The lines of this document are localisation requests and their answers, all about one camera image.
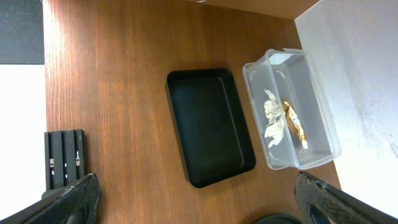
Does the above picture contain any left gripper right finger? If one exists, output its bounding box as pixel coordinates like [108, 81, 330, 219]
[294, 171, 397, 224]

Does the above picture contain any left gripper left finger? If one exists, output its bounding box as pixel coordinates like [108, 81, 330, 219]
[1, 174, 101, 223]

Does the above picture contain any gold snack wrapper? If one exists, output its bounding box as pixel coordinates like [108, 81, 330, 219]
[282, 101, 308, 150]

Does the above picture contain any white tissue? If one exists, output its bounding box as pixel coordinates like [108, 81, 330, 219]
[264, 89, 284, 148]

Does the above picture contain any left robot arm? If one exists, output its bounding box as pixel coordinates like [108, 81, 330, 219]
[2, 171, 397, 224]

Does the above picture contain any clear plastic waste bin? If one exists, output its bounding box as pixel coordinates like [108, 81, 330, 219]
[243, 49, 341, 170]

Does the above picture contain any black rectangular tray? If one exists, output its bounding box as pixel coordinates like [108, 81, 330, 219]
[166, 68, 256, 189]

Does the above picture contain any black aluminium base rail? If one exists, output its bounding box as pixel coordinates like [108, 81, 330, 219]
[41, 129, 86, 198]

